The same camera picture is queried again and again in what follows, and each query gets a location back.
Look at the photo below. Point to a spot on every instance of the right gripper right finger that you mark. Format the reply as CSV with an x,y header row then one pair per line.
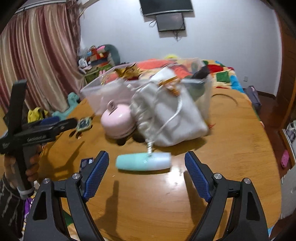
x,y
246,219

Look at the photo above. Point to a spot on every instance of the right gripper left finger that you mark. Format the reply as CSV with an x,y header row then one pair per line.
x,y
46,221

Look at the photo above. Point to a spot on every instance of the pink round lidded container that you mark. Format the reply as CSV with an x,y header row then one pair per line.
x,y
117,121

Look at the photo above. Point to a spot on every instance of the mint green tube bottle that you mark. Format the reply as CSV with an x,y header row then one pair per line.
x,y
144,161

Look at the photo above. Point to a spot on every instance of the white drawstring pouch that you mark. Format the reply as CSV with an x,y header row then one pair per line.
x,y
164,111

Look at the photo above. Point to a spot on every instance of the striped sleeve forearm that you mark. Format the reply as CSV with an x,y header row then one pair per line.
x,y
12,212

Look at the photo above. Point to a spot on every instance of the person's left hand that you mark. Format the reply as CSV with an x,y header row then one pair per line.
x,y
32,172

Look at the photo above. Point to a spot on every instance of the small teal packet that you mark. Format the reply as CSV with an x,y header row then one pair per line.
x,y
84,124

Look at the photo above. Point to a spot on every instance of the teal plush dinosaur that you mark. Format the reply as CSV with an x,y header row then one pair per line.
x,y
73,101

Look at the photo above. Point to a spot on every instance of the green storage box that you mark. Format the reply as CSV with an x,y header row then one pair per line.
x,y
95,72

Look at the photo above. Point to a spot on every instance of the pink striped curtain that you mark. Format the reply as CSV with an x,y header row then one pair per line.
x,y
41,45

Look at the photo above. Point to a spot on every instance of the clear plastic storage bin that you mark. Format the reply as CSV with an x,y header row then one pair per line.
x,y
113,85

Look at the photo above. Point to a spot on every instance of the colourful patchwork blanket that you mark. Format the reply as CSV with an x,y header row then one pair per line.
x,y
222,76

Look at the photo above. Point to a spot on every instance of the large black wall tv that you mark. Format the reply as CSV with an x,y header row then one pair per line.
x,y
154,7

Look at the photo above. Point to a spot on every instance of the small wall monitor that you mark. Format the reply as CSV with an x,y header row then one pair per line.
x,y
170,22

